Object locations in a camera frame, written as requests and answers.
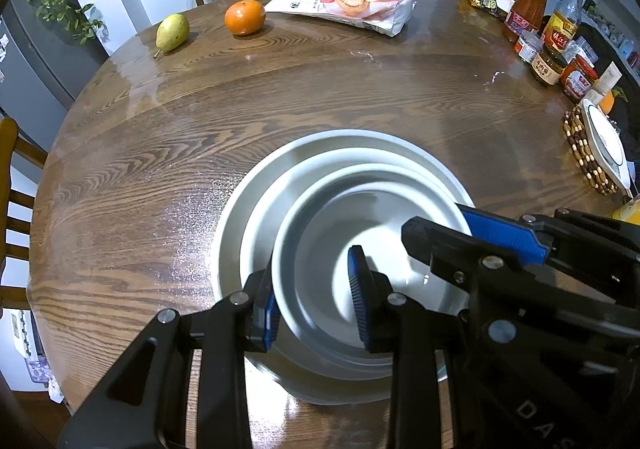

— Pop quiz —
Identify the white ceramic cup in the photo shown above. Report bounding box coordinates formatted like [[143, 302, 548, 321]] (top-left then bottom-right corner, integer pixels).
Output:
[[272, 163, 476, 367]]

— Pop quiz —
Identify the yellow carton box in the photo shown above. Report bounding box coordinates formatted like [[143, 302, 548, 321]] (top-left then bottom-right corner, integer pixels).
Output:
[[612, 196, 640, 220]]

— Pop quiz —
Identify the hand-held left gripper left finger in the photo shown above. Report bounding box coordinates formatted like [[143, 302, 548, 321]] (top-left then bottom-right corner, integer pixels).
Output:
[[57, 269, 281, 449]]

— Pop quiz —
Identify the wooden beaded trivet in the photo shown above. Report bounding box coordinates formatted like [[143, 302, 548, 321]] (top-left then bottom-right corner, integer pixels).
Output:
[[563, 106, 621, 196]]

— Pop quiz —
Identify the orange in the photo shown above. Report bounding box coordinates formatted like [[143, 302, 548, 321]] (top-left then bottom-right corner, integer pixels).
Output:
[[224, 0, 267, 36]]

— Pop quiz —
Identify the yellow capped vinegar bottle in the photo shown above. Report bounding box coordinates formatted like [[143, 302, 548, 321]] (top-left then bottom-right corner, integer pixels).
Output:
[[542, 0, 587, 61]]

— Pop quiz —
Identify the white food packet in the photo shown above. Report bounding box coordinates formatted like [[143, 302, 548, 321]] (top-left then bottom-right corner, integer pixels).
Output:
[[582, 64, 622, 102]]

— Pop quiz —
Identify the large white bowl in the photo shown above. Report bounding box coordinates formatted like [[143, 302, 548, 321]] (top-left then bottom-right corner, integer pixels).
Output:
[[210, 129, 476, 406]]

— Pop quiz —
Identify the dark rimmed white bowl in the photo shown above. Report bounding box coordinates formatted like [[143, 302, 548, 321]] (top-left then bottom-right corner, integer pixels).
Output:
[[580, 98, 631, 190]]

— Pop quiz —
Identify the red chili sauce jar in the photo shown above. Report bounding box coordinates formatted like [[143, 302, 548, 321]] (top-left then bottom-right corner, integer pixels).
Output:
[[560, 54, 599, 102]]

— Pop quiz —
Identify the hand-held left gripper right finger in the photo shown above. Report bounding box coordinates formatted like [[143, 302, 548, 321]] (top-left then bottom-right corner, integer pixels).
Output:
[[347, 245, 456, 449]]

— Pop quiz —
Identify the white snack bag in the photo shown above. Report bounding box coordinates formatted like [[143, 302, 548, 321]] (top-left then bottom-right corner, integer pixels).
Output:
[[264, 0, 416, 37]]

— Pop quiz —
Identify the red sauce bottle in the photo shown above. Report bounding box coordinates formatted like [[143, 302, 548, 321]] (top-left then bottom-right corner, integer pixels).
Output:
[[502, 0, 553, 64]]

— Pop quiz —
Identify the dark sauce jar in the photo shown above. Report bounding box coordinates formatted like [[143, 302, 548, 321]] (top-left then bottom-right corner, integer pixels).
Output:
[[530, 45, 568, 86]]

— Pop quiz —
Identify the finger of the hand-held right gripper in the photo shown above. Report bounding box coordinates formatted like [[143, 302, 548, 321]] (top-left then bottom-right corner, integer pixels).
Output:
[[401, 215, 527, 298], [459, 206, 640, 267]]

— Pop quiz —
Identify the green pear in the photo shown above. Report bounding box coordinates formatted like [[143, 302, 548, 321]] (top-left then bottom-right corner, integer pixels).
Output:
[[154, 13, 191, 59]]

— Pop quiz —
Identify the medium white bowl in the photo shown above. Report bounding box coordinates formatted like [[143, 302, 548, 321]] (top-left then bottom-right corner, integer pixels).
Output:
[[239, 146, 473, 382]]

